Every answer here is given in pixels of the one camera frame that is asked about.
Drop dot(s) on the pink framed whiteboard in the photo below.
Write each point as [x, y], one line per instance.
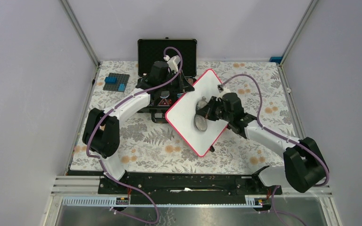
[181, 115]

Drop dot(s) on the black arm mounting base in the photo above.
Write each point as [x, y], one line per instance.
[166, 187]

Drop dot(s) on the small blue lego brick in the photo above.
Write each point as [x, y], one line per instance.
[121, 87]

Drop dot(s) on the white slotted cable duct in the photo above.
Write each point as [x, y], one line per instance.
[122, 202]

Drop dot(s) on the blue corner block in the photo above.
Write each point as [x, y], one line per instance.
[276, 59]

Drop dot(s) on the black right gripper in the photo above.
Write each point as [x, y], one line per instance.
[208, 112]

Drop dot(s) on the grey lego baseplate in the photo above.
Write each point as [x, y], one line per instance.
[121, 78]

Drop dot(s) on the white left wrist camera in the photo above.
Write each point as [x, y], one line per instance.
[173, 62]

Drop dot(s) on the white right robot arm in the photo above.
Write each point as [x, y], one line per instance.
[304, 166]

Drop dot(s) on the black open carrying case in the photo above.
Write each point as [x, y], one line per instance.
[167, 70]

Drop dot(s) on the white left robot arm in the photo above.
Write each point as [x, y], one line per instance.
[102, 129]

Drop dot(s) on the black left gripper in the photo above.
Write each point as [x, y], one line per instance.
[184, 85]

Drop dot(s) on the floral patterned table mat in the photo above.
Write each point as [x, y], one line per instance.
[155, 147]

